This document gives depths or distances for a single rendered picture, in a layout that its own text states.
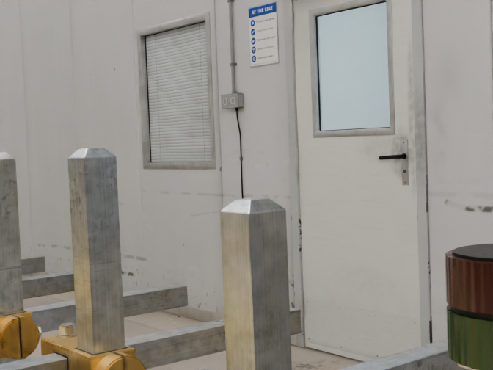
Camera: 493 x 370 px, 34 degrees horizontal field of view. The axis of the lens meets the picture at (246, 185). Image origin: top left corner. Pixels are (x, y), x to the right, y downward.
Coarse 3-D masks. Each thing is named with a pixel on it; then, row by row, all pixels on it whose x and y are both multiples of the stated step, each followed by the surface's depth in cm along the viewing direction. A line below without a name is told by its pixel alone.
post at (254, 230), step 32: (224, 224) 59; (256, 224) 58; (224, 256) 60; (256, 256) 58; (224, 288) 60; (256, 288) 58; (288, 288) 60; (224, 320) 60; (256, 320) 58; (288, 320) 60; (256, 352) 58; (288, 352) 60
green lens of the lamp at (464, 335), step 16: (448, 320) 37; (464, 320) 36; (480, 320) 35; (448, 336) 37; (464, 336) 36; (480, 336) 35; (448, 352) 37; (464, 352) 36; (480, 352) 35; (480, 368) 35
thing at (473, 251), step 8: (456, 248) 38; (464, 248) 38; (472, 248) 38; (480, 248) 38; (488, 248) 38; (456, 256) 37; (464, 256) 36; (472, 256) 36; (480, 256) 36; (488, 256) 35; (456, 312) 37; (464, 312) 36; (472, 312) 35
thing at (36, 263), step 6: (24, 258) 156; (30, 258) 157; (36, 258) 158; (42, 258) 158; (24, 264) 156; (30, 264) 157; (36, 264) 158; (42, 264) 158; (24, 270) 156; (30, 270) 157; (36, 270) 158; (42, 270) 158
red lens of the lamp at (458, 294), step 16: (448, 256) 37; (448, 272) 37; (464, 272) 35; (480, 272) 35; (448, 288) 37; (464, 288) 36; (480, 288) 35; (448, 304) 37; (464, 304) 36; (480, 304) 35
